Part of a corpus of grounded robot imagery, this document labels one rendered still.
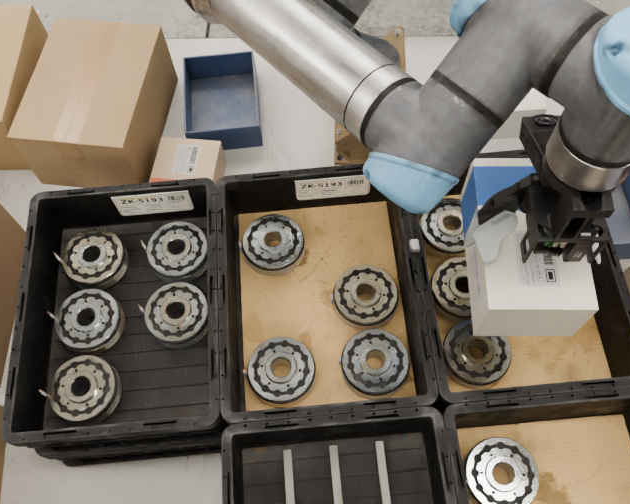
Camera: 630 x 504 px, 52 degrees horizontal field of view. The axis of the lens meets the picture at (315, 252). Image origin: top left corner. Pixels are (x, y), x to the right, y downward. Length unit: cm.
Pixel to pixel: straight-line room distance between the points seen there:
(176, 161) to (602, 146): 90
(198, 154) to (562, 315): 78
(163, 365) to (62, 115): 52
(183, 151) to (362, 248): 42
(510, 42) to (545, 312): 33
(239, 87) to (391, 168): 95
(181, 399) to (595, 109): 74
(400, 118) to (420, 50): 99
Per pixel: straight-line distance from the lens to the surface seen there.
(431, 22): 262
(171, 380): 106
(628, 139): 57
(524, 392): 95
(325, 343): 104
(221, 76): 151
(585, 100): 55
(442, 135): 56
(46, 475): 123
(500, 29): 56
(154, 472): 117
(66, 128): 130
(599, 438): 108
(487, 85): 56
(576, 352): 110
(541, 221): 68
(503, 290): 76
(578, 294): 78
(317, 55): 63
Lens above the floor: 182
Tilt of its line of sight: 64 degrees down
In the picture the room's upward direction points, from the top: 4 degrees counter-clockwise
